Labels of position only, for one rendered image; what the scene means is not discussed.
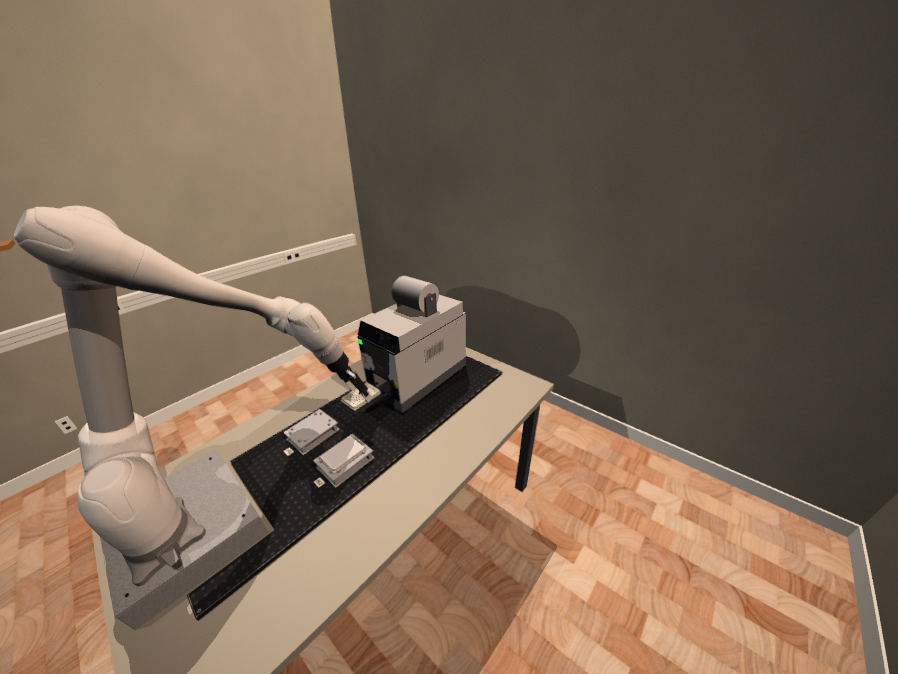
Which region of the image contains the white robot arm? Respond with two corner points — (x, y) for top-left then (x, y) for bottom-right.
(14, 206), (344, 586)

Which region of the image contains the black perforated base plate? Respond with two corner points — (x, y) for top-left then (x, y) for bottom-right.
(187, 356), (502, 621)

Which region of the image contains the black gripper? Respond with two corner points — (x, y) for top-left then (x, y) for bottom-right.
(326, 351), (373, 403)

